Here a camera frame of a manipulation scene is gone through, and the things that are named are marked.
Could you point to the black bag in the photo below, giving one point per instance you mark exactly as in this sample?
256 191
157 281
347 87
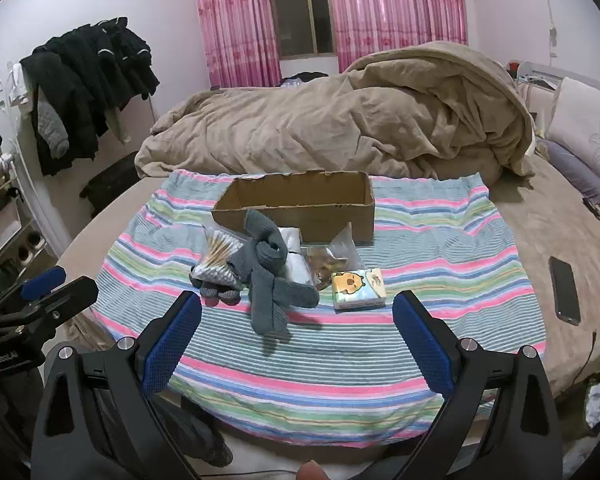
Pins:
110 180

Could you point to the white embroidered pillow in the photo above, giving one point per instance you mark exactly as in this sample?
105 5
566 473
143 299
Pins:
590 125

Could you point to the grey headboard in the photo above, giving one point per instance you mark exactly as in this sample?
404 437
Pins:
540 71

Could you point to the black smartphone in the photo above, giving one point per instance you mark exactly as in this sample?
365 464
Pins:
565 290

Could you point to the dark cloth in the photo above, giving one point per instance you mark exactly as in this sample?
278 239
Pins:
200 435

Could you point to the cardboard box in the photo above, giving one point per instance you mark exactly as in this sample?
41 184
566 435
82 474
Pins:
330 220

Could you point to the pink curtain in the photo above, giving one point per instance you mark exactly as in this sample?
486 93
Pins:
235 20
395 10

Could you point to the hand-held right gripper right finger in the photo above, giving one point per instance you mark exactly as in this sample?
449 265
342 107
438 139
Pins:
425 345

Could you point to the person's right hand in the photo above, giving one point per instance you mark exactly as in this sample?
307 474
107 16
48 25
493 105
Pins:
312 472

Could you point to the clear snack bag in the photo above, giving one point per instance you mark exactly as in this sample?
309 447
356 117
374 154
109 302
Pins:
332 260

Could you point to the trash bag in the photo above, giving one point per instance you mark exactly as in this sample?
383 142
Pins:
597 402

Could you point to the white and blue plastic packet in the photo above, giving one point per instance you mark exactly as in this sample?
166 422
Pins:
295 260

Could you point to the beige blanket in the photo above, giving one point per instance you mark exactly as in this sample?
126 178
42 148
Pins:
330 120

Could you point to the cartoon print tissue pack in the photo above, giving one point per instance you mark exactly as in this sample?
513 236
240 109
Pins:
357 290

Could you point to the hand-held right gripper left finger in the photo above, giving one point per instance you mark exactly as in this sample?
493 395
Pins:
172 345

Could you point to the striped cloth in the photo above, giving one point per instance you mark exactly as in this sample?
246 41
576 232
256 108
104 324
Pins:
430 280

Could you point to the bag of cotton swabs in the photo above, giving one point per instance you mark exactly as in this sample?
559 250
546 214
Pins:
220 255

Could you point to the white shoes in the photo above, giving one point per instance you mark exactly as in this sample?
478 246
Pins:
30 250

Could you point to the purple pillow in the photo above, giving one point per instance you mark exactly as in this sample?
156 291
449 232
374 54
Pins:
575 170

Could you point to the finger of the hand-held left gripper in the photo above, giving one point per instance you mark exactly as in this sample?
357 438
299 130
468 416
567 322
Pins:
42 280
65 294

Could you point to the grey quilted garment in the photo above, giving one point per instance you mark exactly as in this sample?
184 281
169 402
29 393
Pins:
52 127

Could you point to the window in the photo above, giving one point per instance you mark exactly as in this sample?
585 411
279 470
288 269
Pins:
300 5

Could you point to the pile of black clothes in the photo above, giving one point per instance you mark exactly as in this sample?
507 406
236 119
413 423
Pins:
80 75

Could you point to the grey knitted sock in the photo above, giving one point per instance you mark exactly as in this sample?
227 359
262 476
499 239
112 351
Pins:
265 240
267 305

